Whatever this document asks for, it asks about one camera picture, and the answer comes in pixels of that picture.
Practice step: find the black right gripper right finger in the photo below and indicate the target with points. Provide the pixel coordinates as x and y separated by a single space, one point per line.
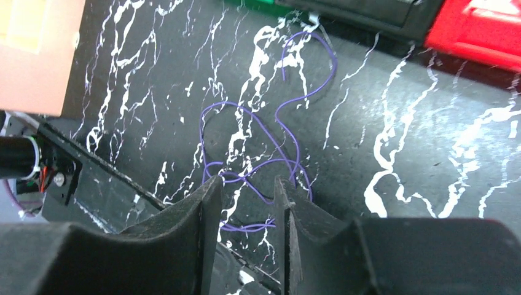
320 254

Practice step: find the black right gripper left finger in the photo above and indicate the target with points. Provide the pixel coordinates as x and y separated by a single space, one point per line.
172 252

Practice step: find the black plastic bin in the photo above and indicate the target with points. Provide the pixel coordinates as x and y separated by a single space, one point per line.
406 20

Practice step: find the green plastic bin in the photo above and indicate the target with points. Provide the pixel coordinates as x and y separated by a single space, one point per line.
266 6

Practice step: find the peach plastic file rack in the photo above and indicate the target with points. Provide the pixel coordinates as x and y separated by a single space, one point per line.
38 42

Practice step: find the red plastic bin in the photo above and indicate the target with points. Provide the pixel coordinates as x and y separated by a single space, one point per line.
487 32

